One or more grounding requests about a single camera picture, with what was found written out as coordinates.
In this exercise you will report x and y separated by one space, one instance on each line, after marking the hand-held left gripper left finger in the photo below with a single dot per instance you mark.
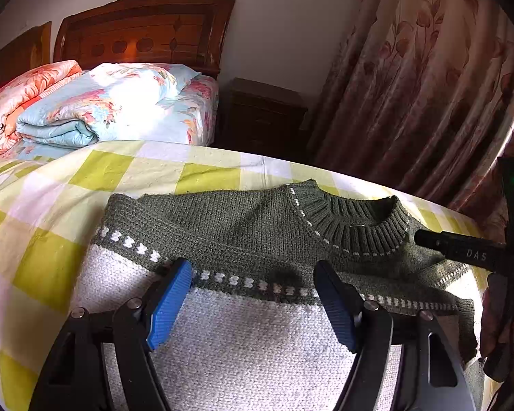
171 304

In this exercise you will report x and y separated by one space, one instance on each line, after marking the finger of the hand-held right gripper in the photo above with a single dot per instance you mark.
454 246

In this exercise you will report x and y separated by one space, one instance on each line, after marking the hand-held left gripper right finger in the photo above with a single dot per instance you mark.
336 304

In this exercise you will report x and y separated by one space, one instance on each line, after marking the green and white knit sweater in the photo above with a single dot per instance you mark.
248 231

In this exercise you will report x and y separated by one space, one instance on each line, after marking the person's right hand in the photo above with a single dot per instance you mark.
492 308

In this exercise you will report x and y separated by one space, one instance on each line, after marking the yellow checked tablecloth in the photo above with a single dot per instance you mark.
47 231

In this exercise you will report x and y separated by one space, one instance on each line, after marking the pink floral curtain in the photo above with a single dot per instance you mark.
411 72

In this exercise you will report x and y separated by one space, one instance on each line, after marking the dark wooden nightstand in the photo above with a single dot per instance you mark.
265 115

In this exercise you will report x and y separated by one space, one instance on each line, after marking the pink floral bed sheet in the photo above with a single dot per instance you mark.
201 102

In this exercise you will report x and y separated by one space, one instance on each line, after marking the light blue floral quilt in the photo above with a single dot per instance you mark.
111 102

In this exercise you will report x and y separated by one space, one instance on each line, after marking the orange floral quilt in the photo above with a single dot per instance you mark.
21 94

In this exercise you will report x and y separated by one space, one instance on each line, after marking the large carved wooden headboard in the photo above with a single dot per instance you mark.
154 30

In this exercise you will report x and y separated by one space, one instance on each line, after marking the small wooden headboard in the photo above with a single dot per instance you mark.
21 53

